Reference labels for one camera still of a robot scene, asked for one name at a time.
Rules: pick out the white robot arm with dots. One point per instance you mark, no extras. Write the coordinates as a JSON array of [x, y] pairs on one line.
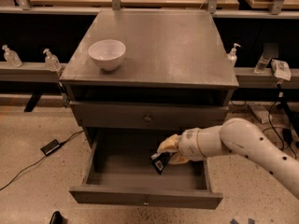
[[237, 136]]

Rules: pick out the clear sanitizer bottle right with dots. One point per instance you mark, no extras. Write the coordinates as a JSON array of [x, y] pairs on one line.
[[232, 54]]

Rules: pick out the dark blue rxbar wrapper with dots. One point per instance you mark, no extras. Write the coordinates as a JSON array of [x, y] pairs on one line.
[[160, 160]]

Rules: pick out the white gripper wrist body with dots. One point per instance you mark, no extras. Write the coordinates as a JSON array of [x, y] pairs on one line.
[[188, 144]]

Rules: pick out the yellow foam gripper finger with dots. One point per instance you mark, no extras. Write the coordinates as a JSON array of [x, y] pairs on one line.
[[170, 144], [177, 159]]

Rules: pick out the grey wooden drawer cabinet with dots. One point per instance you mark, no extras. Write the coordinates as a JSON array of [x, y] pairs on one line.
[[172, 57]]

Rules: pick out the grey metal shelf rail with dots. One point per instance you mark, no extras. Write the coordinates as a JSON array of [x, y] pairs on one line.
[[28, 72]]

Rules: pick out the closed grey upper drawer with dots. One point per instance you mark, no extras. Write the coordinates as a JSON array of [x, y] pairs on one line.
[[147, 116]]

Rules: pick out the black power adapter brick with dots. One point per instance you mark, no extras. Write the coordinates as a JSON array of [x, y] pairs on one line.
[[50, 147]]

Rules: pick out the black object bottom edge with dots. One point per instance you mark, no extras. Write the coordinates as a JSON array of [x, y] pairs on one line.
[[56, 218]]

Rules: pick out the clear sanitizer bottle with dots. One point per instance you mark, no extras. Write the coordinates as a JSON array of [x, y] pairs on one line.
[[11, 57], [232, 54], [52, 61]]

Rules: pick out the crumpled white packet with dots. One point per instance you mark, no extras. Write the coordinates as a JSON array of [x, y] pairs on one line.
[[281, 70]]

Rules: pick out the clear sanitizer bottle far left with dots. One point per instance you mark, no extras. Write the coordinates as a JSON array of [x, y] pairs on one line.
[[11, 57]]

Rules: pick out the clear plastic water bottle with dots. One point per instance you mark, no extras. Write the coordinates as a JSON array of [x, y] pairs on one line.
[[261, 64]]

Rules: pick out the open grey middle drawer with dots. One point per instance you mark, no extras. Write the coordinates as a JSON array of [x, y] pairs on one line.
[[119, 172]]

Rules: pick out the white ceramic bowl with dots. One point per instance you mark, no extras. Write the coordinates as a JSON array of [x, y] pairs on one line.
[[107, 54]]

